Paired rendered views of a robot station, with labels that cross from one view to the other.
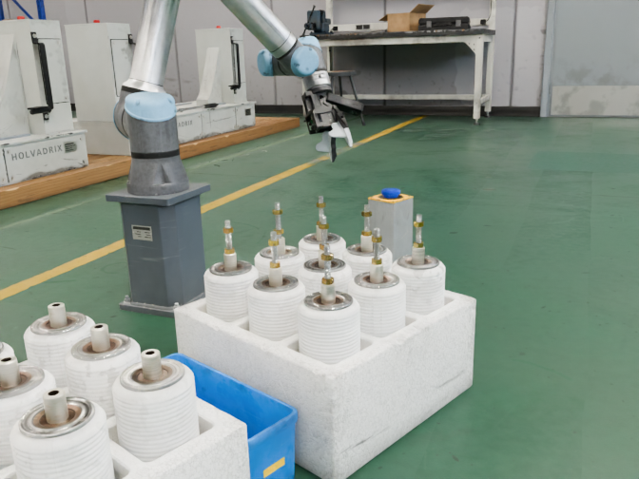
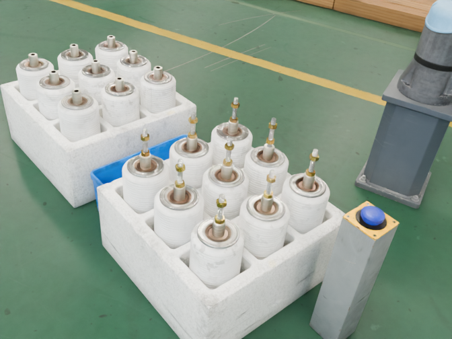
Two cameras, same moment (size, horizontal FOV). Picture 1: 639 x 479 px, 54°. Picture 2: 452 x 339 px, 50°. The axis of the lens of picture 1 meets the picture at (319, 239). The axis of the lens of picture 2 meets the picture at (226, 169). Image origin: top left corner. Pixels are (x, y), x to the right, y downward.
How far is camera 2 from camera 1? 138 cm
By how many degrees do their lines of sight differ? 82
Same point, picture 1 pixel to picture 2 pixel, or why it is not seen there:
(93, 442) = (42, 95)
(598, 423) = not seen: outside the picture
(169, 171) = (416, 78)
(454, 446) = (117, 319)
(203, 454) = (53, 140)
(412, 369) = (144, 261)
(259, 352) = not seen: hidden behind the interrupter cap
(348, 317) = (124, 177)
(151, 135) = (422, 39)
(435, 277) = (193, 244)
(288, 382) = not seen: hidden behind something
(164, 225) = (385, 115)
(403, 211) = (354, 238)
